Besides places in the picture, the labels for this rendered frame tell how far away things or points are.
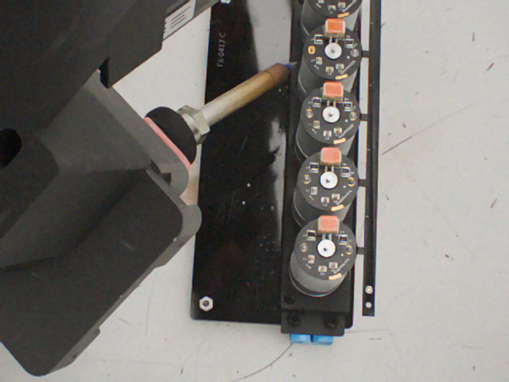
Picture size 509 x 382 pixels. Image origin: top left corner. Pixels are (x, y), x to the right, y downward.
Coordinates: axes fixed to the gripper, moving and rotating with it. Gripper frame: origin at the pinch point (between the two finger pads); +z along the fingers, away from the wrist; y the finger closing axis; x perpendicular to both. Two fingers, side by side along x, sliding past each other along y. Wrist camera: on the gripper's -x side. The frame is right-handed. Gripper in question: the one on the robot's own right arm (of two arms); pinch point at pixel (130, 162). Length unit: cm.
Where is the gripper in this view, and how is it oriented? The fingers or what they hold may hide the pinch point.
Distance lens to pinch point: 37.7
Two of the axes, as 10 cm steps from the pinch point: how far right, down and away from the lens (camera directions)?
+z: 3.1, -0.5, 9.5
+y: -6.7, -7.1, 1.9
